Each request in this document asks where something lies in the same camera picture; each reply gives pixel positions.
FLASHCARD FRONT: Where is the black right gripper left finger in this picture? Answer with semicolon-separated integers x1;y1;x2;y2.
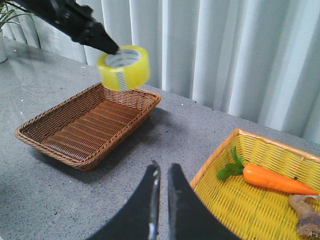
88;161;161;240

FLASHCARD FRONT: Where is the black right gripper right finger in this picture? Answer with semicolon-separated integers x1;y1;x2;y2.
168;163;239;240

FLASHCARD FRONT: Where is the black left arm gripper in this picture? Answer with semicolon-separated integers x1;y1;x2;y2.
16;0;119;55

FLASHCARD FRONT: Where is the yellow packing tape roll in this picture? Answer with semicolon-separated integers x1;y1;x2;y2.
96;45;151;91

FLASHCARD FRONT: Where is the yellow woven basket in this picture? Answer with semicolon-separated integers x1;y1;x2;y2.
190;128;320;240

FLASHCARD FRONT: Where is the orange toy carrot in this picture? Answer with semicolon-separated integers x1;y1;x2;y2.
216;147;318;196

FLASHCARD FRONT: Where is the brown wicker basket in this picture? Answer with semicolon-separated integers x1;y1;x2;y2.
14;83;161;171

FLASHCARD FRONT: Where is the green potted plant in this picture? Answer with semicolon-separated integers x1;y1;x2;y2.
0;0;33;63

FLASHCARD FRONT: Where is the brown ginger root toy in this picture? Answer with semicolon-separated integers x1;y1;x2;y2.
288;194;320;240

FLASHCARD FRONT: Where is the white pleated curtain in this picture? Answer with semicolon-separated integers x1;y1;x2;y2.
0;0;320;145

